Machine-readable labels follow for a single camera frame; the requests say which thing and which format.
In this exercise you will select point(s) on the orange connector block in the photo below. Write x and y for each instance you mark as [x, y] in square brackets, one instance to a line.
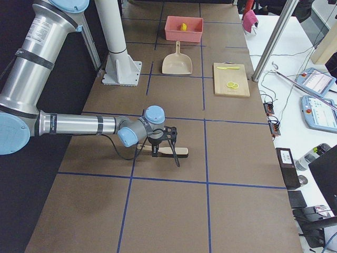
[268, 107]
[274, 125]

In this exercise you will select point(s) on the magenta cloth on stand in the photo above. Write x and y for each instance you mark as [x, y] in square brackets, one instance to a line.
[250, 22]

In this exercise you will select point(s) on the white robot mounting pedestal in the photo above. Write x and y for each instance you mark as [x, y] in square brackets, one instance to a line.
[120, 68]

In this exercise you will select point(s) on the beige plastic dustpan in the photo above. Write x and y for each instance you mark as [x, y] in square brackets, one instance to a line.
[177, 63]

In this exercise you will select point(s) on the upper lemon slice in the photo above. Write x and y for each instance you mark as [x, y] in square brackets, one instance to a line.
[231, 84]

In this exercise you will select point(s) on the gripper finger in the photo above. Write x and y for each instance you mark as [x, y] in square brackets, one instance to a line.
[154, 150]
[176, 159]

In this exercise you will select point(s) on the near teach pendant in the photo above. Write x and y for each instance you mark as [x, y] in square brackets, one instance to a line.
[318, 115]

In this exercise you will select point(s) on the orange connector block far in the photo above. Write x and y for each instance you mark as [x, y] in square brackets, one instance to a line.
[268, 107]

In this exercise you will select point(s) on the grabber reach stick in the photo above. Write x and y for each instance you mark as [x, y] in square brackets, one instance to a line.
[275, 69]

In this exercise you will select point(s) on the far teach pendant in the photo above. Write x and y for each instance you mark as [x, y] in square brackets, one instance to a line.
[315, 81]

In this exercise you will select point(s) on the pink plastic bin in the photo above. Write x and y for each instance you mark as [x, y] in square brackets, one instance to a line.
[193, 33]

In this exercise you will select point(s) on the beige hand brush black bristles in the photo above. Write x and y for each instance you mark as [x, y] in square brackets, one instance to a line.
[165, 151]

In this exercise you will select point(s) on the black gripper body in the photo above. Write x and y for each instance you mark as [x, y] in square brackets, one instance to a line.
[155, 142]

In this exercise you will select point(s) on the aluminium frame post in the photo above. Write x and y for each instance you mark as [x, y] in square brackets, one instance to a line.
[285, 15]

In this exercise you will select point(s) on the water bottle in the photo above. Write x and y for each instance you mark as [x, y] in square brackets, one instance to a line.
[303, 162]

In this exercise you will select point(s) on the black monitor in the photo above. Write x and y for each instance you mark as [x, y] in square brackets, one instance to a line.
[324, 170]

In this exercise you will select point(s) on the orange connector block near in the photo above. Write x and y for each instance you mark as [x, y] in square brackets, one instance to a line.
[274, 125]

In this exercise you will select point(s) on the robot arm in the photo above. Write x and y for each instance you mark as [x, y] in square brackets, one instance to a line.
[66, 90]

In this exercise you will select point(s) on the wooden cutting board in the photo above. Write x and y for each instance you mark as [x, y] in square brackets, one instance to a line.
[221, 77]

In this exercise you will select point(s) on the teach pendant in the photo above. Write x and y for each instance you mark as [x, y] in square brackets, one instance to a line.
[318, 115]
[315, 81]

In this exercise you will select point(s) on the black box with label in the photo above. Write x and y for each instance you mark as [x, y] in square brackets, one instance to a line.
[286, 162]

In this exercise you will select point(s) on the yellow plastic knife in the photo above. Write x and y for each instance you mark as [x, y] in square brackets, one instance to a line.
[228, 68]

